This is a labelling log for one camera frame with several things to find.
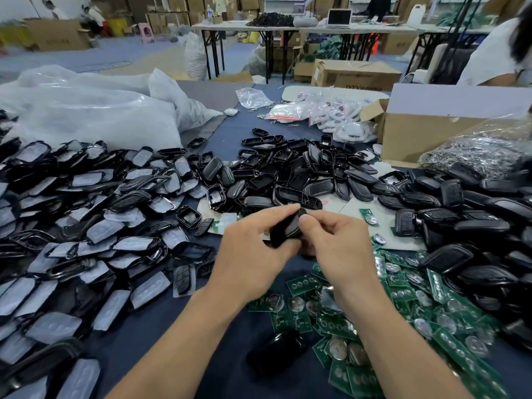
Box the person's right hand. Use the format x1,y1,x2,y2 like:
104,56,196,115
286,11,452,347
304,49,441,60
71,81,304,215
298,210,379,304

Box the pile of black shell halves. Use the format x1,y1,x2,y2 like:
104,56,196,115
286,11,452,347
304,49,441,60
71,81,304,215
199,127,417,217

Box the small crumpled clear plastic bag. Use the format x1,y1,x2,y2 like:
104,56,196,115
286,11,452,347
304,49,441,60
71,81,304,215
235,87,275,111

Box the clear bag of metal parts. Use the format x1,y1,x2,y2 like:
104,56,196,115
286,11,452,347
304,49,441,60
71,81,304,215
418,120,532,180

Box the black metal table frame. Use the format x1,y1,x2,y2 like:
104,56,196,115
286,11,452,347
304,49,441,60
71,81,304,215
199,29,300,84

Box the brown cardboard box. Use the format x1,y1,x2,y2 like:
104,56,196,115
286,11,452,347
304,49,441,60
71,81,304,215
311,59,402,92

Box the lone glossy black shell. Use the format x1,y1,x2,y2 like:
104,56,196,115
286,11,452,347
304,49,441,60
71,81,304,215
247,330,307,377

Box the pile of assembled black fobs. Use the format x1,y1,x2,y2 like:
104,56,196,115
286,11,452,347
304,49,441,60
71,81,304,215
392,157,532,346

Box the open laptop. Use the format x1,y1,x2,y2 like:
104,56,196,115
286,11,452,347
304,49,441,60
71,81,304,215
326,8,354,28

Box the person's right forearm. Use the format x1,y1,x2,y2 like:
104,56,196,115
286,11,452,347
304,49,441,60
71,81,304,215
336,282,475,399

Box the heap of clear parts bags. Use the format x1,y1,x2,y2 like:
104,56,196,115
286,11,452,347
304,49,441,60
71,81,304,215
308,91,379,145

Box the white sack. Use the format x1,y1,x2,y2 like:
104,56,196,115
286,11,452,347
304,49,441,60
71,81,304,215
183,33,209,81

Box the long white table top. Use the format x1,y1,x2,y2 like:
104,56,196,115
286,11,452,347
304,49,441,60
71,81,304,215
193,22,495,37

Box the pile of green circuit boards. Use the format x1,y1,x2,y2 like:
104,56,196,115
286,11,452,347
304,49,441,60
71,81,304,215
245,207,512,399

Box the person's left forearm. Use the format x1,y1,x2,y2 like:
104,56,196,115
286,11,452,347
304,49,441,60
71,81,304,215
108,282,259,399

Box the large white plastic bag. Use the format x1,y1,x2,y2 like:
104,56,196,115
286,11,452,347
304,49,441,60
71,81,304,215
0,64,224,150

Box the pile of shells with pads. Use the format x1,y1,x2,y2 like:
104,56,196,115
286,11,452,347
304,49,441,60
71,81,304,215
0,112,219,399

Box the large open cardboard box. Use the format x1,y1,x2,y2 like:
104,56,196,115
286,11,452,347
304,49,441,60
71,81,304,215
359,83,532,167

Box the clear bag with red label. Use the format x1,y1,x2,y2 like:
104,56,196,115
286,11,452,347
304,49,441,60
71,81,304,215
264,101,315,123

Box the tan cardboard box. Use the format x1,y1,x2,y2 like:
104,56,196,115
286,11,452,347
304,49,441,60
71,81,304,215
25,18,91,52

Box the heap of black parts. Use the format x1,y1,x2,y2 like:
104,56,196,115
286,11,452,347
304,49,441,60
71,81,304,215
248,12,296,28

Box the person's left hand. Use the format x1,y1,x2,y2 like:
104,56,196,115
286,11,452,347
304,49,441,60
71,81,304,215
206,203,302,308

